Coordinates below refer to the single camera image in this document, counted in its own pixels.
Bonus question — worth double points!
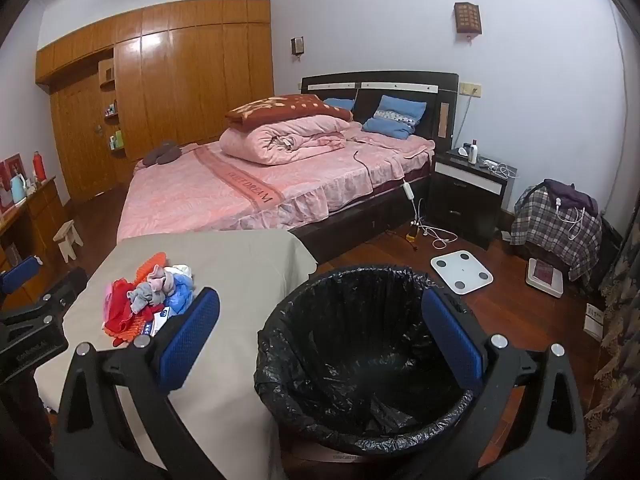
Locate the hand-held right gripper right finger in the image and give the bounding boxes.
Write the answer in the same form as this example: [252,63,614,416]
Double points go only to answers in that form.
[415,287,587,480]

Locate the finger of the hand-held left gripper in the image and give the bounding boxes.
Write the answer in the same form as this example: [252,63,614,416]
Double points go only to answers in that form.
[0,266,89,333]
[0,255,43,311]

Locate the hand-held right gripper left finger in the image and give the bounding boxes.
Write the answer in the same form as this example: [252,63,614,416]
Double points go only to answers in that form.
[54,287,224,480]

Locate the blue white small box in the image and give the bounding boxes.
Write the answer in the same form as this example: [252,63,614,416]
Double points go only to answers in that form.
[142,307,176,338]

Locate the black-lined trash bin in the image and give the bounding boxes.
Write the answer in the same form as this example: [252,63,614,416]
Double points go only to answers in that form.
[254,267,488,457]

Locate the wooden side cabinet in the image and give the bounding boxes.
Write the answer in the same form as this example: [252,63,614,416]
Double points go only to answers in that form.
[0,177,68,283]

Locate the white bathroom scale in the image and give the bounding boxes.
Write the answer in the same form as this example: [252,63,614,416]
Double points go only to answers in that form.
[431,250,495,296]

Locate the beige tablecloth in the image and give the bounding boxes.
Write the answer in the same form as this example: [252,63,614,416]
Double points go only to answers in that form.
[35,230,319,480]

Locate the light blue kettle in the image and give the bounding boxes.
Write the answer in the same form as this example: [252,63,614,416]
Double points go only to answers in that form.
[9,170,29,206]

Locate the white scale with red top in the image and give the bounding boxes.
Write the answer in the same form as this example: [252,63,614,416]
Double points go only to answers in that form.
[525,257,565,297]

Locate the dark nightstand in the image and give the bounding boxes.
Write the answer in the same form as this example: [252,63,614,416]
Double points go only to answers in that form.
[427,147,516,251]

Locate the pink bedspread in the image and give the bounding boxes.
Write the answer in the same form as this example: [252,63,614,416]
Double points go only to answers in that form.
[117,125,436,243]

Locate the plaid cloth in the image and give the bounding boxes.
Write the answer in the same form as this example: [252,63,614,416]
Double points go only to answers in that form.
[510,185,603,282]

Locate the white printed box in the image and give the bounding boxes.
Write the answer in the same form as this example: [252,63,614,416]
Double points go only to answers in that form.
[585,304,606,341]

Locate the white blanket controller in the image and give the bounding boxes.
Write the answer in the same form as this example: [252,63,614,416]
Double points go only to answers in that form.
[352,147,413,203]

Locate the mauve cloth bundle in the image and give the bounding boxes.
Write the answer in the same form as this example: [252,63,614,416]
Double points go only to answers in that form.
[142,142,183,167]

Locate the patterned curtain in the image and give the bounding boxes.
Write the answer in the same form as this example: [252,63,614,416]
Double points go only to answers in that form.
[582,220,640,461]

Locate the white power strip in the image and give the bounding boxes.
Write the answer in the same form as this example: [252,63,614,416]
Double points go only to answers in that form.
[480,158,521,181]

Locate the purple garment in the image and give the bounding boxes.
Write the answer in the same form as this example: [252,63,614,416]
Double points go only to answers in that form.
[542,179,598,213]

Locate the pink folded quilt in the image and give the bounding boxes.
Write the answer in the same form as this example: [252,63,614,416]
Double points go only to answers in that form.
[220,115,353,165]

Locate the blue pillow with patterned band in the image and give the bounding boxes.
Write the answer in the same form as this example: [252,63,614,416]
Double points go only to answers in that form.
[361,95,427,140]

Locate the red patterned pillow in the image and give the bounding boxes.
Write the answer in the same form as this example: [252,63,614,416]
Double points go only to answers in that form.
[225,94,353,128]

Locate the wooden wardrobe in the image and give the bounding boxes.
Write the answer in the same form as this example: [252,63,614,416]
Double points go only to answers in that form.
[35,0,276,202]

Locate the dark wooden bed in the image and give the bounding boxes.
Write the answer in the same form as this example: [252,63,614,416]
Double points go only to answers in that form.
[117,71,460,261]

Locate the red picture frame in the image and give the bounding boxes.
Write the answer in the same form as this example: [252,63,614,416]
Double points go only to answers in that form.
[0,156,23,212]

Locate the white floor cables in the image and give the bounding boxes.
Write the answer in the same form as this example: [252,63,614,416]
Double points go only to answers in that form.
[410,199,458,250]

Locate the white charger cable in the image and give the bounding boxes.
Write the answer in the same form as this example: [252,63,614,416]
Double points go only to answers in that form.
[554,197,586,242]

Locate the grey socket cable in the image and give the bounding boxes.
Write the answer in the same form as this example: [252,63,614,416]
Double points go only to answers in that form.
[451,95,474,152]

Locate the wooden lattice wall lamp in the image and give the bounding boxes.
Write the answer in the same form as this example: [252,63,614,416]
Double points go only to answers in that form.
[454,2,481,41]

